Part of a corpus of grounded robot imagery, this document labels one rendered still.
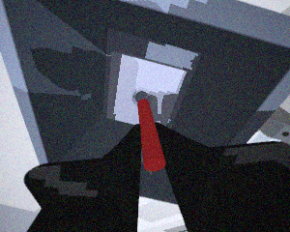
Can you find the red peg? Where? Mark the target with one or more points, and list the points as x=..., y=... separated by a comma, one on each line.
x=153, y=158

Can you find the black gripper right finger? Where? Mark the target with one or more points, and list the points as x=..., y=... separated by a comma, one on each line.
x=192, y=168

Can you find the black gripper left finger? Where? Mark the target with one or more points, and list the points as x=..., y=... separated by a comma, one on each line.
x=117, y=173

